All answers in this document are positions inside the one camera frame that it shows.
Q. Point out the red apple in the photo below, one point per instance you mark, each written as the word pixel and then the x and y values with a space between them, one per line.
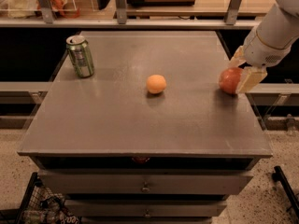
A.
pixel 229 79

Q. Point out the grey shelf rail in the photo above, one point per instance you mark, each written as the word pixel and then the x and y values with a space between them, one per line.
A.
pixel 203 14

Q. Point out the green soda can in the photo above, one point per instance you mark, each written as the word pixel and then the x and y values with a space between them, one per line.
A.
pixel 80 55

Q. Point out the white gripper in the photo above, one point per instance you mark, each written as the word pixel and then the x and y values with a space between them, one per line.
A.
pixel 263 52

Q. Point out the black wire basket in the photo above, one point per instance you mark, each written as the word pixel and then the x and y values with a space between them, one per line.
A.
pixel 40 205

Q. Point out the clear plastic bag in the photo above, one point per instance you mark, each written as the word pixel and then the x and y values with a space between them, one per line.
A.
pixel 18 8

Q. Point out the orange snack bag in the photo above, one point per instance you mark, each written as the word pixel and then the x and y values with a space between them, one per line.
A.
pixel 50 8

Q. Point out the black metal stand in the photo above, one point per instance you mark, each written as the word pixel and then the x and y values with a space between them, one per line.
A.
pixel 278 176

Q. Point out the orange fruit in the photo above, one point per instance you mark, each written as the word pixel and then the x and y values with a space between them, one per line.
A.
pixel 156 84

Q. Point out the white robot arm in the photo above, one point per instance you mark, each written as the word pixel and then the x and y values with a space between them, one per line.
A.
pixel 279 28

